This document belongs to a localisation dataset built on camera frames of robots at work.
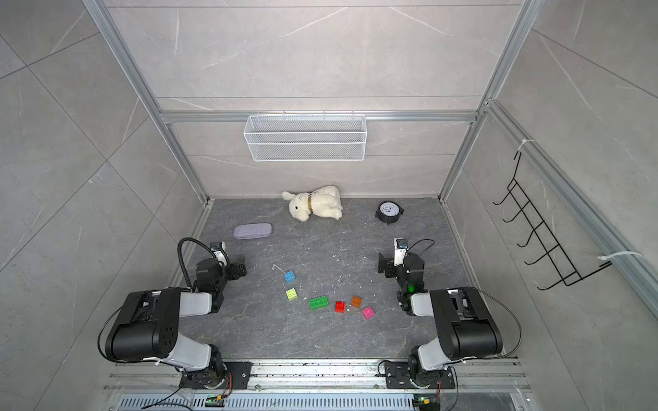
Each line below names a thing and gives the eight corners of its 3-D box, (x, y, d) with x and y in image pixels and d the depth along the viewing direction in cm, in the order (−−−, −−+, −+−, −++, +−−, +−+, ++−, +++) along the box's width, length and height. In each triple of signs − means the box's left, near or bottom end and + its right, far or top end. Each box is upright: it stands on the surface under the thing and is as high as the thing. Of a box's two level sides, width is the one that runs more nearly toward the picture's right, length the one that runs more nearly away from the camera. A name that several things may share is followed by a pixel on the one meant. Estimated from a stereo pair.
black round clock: (390, 226, 111) (391, 222, 109) (372, 213, 116) (372, 209, 114) (404, 213, 116) (406, 209, 114) (387, 201, 121) (387, 197, 119)
